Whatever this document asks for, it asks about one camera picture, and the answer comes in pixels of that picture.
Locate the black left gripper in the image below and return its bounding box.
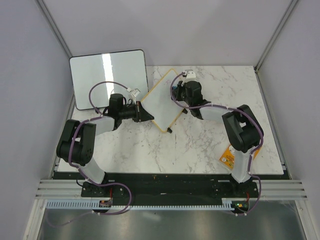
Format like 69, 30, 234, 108
119, 101, 155, 123

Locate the yellow framed small whiteboard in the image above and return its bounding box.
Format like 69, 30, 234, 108
141, 68, 183, 133

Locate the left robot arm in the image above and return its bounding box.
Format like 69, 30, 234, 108
56, 93, 154, 197

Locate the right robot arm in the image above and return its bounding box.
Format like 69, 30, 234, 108
170, 80, 264, 197

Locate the black framed large whiteboard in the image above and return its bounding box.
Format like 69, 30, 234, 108
69, 49, 149, 111

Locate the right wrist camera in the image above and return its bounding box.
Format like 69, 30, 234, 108
182, 69, 197, 82

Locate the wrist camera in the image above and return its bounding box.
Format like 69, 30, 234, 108
126, 87, 140, 99
182, 69, 197, 82

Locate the metal wire whiteboard stand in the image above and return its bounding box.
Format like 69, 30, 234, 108
166, 108, 188, 134

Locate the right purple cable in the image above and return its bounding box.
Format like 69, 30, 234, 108
170, 71, 265, 217

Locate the purple cable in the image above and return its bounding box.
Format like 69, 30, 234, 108
170, 71, 265, 217
46, 81, 133, 228

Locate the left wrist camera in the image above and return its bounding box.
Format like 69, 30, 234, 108
126, 87, 140, 99

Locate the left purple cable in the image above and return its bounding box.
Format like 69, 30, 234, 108
46, 81, 133, 228

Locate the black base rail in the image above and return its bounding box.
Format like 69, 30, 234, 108
81, 173, 258, 206

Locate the white slotted cable duct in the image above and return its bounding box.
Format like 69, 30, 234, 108
45, 199, 249, 211

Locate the aluminium frame rail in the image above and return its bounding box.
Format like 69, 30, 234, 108
35, 179, 307, 200

